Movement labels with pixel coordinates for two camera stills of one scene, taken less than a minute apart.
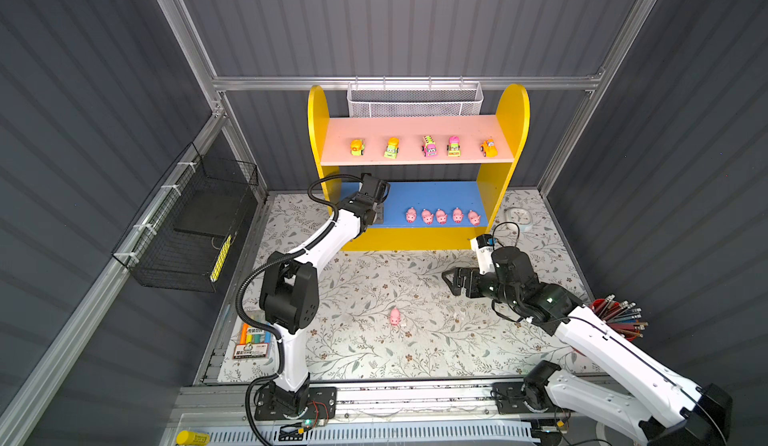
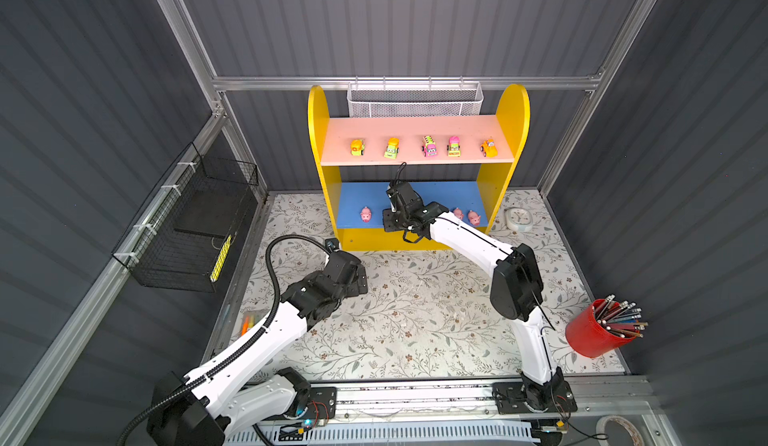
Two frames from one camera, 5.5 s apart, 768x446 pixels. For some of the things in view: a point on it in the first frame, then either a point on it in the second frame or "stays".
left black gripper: (377, 213) to (356, 288)
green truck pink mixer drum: (453, 148) stays
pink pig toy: (473, 217) stays
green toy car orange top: (392, 148) stays
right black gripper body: (492, 290) to (404, 221)
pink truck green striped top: (429, 146) stays
